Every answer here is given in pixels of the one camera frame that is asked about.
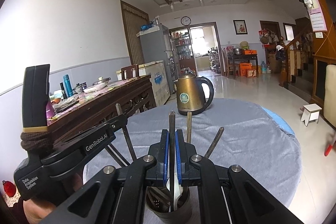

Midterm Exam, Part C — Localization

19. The dark chopstick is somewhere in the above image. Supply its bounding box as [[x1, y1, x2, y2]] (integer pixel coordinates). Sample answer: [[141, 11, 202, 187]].
[[187, 111, 193, 143], [204, 127, 224, 159], [169, 111, 175, 212], [105, 144, 130, 167], [116, 103, 137, 161]]

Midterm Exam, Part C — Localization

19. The pink water bottle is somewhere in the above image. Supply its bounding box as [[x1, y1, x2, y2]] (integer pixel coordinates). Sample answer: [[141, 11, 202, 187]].
[[46, 101, 55, 120]]

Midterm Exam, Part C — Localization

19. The wooden stair railing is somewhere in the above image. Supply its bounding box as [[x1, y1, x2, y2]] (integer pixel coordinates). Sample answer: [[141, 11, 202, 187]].
[[279, 25, 312, 88]]

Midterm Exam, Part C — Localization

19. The small white stool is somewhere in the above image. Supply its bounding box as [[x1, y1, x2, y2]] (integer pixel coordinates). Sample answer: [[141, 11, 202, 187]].
[[301, 103, 322, 127]]

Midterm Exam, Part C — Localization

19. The wall calendar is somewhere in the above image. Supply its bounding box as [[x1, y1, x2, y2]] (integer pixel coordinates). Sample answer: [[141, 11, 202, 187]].
[[303, 0, 327, 32]]

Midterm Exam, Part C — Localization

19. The teal thermos bottle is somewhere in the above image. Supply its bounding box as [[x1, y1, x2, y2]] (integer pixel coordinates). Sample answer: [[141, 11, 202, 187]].
[[63, 75, 73, 97]]

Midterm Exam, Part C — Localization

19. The grey table cloth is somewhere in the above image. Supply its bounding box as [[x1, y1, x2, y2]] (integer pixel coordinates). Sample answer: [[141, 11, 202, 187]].
[[83, 98, 302, 207]]

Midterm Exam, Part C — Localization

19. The white plastic spoon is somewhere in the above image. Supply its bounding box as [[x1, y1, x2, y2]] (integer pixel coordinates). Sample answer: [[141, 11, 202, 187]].
[[166, 176, 183, 211]]

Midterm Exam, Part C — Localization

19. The brass electric kettle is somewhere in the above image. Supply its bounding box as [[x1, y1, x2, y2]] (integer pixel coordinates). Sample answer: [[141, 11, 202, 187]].
[[174, 69, 214, 116]]

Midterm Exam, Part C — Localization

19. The grey refrigerator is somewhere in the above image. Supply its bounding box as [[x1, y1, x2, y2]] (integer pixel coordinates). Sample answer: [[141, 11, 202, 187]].
[[137, 24, 177, 94]]

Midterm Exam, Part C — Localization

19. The round wall clock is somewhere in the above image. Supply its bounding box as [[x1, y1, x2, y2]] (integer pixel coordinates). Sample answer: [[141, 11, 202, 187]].
[[181, 16, 191, 26]]

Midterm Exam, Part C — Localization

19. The black utensil holder cup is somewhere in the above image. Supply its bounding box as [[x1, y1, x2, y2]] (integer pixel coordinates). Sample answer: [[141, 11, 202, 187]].
[[145, 187, 192, 223]]

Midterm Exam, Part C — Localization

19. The cream leather sofa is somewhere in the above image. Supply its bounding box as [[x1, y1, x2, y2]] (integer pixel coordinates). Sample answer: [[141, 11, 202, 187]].
[[323, 64, 336, 127]]

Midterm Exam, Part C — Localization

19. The dark carved wooden sideboard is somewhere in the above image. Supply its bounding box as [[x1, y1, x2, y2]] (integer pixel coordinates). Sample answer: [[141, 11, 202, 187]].
[[48, 75, 156, 143]]

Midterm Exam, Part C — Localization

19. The red child chair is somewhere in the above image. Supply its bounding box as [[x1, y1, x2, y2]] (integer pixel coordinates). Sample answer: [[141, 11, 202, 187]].
[[324, 134, 336, 156]]

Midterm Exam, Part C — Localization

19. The framed wall picture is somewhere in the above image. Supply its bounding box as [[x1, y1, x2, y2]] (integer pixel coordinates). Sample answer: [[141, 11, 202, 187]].
[[233, 20, 248, 35]]

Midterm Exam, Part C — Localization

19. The person's left hand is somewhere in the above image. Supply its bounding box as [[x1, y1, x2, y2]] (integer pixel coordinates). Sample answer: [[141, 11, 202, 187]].
[[23, 173, 83, 223]]

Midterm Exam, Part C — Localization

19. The dark wooden side table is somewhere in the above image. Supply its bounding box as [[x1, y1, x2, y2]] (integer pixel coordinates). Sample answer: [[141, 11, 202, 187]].
[[228, 54, 259, 78]]

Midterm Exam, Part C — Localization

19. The white chest freezer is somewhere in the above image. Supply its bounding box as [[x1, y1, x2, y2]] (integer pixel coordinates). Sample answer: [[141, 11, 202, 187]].
[[115, 60, 172, 107]]

